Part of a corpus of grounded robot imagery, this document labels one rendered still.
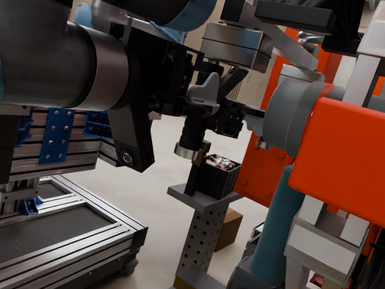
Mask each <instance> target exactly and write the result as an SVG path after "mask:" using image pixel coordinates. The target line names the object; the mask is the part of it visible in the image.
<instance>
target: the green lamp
mask: <svg viewBox="0 0 385 289"><path fill-rule="evenodd" d="M202 141H203V143H202V147H201V149H202V150H203V152H202V153H209V151H210V147H211V142H209V141H207V140H204V139H203V140H202Z"/></svg>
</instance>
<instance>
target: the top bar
mask: <svg viewBox="0 0 385 289"><path fill-rule="evenodd" d="M255 10H256V8H255V7H254V6H252V5H251V4H250V3H249V2H248V1H246V0H225V3H224V6H223V10H222V14H221V17H220V20H221V21H223V22H224V23H226V24H228V25H233V26H239V27H243V28H249V29H254V28H257V29H259V30H261V31H263V32H265V33H266V34H268V35H269V36H271V37H272V38H273V39H275V41H276V43H275V45H274V48H273V53H275V54H277V55H278V56H280V57H282V58H283V59H285V60H286V61H288V62H290V63H291V64H293V65H295V66H297V67H300V68H305V69H310V70H314V69H315V70H316V68H317V65H318V63H319V60H317V59H316V58H315V57H313V56H312V55H311V54H310V53H309V52H307V51H306V50H305V49H304V48H303V47H302V46H300V45H299V44H298V43H297V42H296V41H295V40H293V39H292V38H291V37H289V36H288V35H287V34H286V33H285V32H283V31H282V30H281V29H280V28H279V27H278V26H276V25H274V24H267V23H263V22H261V21H260V20H258V19H257V18H256V17H255V16H254V13H255Z"/></svg>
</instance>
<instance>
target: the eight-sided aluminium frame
mask: <svg viewBox="0 0 385 289"><path fill-rule="evenodd" d="M379 76H381V77H385V1H380V2H379V4H378V6H377V8H376V10H375V12H374V14H373V16H372V19H371V21H370V23H369V25H368V28H367V30H366V32H365V34H364V36H363V38H362V40H361V42H360V44H359V47H358V49H357V51H356V64H355V67H354V69H353V72H352V75H351V77H350V80H349V82H348V85H347V88H346V90H345V93H344V96H343V98H342V101H343V102H345V103H349V104H353V105H356V106H360V107H364V108H367V106H368V104H369V101H370V98H371V96H372V93H373V91H374V89H375V86H376V83H377V81H378V78H379ZM327 206H328V204H327V203H324V202H322V201H320V200H318V199H315V198H313V197H311V196H308V195H305V198H304V201H303V203H302V206H301V208H300V209H299V210H298V212H297V213H296V215H295V216H294V218H293V221H292V225H291V228H290V232H289V236H288V239H287V242H286V246H285V250H284V255H285V256H286V257H287V258H286V279H285V289H342V288H346V287H347V284H348V282H349V280H350V278H351V276H352V273H353V271H354V269H355V267H356V265H357V263H358V260H359V258H360V255H361V254H362V252H363V249H364V246H365V244H366V242H367V239H368V237H369V234H370V229H369V225H370V222H368V221H366V220H364V219H362V218H359V217H357V216H354V215H352V214H349V213H348V212H345V211H343V210H341V209H339V210H338V212H337V214H334V213H332V212H330V211H328V210H326V209H327ZM348 214H349V217H348V219H346V218H347V216H348ZM318 274H319V275H321V276H323V277H324V281H323V284H322V286H321V288H320V287H318V286H316V285H315V284H313V282H314V280H315V278H316V277H317V275H318Z"/></svg>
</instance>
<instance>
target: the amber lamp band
mask: <svg viewBox="0 0 385 289"><path fill-rule="evenodd" d="M206 161H207V155H205V156H201V159H200V160H198V161H193V160H191V163H192V164H194V165H197V166H199V167H201V166H205V164H206Z"/></svg>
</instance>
